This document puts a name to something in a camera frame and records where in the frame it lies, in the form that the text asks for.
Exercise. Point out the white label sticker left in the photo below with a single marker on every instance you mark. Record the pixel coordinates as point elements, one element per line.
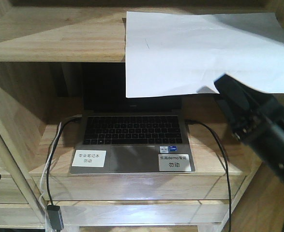
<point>89,158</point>

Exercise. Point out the white paper sheet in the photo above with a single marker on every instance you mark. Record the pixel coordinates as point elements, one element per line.
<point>170,54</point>

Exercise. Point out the white label sticker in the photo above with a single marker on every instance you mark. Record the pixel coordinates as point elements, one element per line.
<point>174,163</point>
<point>89,158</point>

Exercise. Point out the white label sticker right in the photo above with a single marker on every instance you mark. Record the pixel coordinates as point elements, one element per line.
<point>174,163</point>

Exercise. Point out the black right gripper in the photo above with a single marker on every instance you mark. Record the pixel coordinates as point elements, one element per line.
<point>259,122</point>

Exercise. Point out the grey usb hub adapter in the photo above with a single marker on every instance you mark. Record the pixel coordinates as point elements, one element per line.
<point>55,217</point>

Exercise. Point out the light wooden shelf unit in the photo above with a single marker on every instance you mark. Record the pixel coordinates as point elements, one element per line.
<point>37,37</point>

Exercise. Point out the grey open laptop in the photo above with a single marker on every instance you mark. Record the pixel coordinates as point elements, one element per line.
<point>132,131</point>

